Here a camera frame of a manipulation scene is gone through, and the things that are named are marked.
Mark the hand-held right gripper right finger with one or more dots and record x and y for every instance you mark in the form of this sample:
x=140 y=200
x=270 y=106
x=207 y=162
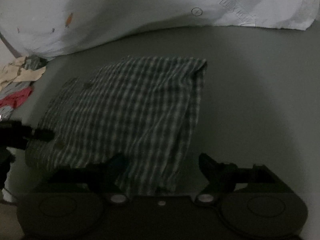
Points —
x=206 y=166

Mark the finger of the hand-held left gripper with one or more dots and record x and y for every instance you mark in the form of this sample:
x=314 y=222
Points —
x=42 y=135

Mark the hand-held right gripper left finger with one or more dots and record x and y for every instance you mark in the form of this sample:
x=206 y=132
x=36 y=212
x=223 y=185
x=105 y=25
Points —
x=117 y=163

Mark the blue checked shirt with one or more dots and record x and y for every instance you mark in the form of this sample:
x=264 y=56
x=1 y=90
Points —
x=130 y=110

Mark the pile of mixed clothes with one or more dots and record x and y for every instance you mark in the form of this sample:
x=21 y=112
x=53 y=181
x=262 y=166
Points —
x=35 y=62

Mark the light grey garment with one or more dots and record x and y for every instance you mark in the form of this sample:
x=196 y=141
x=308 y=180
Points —
x=5 y=112

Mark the red checked garment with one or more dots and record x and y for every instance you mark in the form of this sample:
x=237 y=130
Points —
x=17 y=98

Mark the white carrot print sheet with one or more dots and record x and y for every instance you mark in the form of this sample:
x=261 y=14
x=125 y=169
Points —
x=125 y=10

